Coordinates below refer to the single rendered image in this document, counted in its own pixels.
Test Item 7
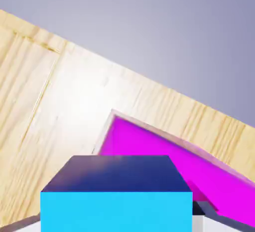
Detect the large magenta box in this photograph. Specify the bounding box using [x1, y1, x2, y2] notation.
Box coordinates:
[92, 108, 255, 229]

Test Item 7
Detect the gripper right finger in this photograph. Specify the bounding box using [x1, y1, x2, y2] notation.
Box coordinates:
[192, 201, 255, 232]

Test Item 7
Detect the small cyan cube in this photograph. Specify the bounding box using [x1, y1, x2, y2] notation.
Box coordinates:
[40, 155, 193, 232]

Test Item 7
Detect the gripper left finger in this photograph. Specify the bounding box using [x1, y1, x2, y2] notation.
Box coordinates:
[0, 214, 41, 232]

